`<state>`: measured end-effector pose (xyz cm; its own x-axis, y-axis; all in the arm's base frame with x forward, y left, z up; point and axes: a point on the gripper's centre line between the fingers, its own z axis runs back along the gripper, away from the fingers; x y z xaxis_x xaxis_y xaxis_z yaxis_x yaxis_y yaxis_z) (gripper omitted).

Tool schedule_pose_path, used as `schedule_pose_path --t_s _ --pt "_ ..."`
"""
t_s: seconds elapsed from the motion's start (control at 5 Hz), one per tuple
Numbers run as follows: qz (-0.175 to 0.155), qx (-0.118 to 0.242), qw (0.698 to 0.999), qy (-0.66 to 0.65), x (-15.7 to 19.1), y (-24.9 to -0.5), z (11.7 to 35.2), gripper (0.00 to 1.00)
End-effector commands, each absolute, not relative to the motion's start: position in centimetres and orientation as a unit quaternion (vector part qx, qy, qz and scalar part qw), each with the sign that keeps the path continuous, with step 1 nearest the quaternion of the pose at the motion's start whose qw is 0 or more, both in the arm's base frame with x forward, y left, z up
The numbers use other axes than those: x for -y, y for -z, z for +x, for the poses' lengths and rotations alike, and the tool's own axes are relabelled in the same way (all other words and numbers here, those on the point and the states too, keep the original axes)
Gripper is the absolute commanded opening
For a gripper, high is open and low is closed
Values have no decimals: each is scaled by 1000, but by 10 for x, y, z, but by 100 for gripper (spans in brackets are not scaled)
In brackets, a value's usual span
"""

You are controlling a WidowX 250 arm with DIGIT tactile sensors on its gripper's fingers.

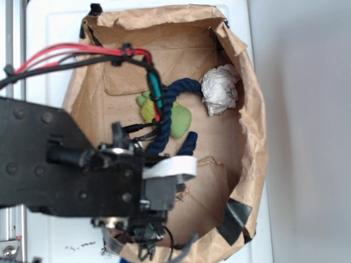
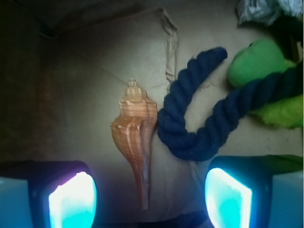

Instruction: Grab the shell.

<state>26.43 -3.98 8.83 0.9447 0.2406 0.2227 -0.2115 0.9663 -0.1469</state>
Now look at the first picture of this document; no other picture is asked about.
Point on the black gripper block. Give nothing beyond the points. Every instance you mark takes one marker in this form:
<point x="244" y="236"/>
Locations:
<point x="119" y="185"/>

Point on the green plush toy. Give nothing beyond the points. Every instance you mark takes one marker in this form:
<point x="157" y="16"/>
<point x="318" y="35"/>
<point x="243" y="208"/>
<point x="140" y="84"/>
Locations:
<point x="181" y="117"/>

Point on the brown paper bag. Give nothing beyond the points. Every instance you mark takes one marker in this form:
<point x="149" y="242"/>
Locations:
<point x="185" y="41"/>

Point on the crumpled white paper ball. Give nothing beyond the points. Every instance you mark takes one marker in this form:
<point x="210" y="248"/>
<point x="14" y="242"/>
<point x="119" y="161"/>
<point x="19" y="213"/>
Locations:
<point x="218" y="88"/>

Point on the aluminium frame rail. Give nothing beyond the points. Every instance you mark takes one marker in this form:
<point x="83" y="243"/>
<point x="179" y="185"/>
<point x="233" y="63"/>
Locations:
<point x="13" y="243"/>

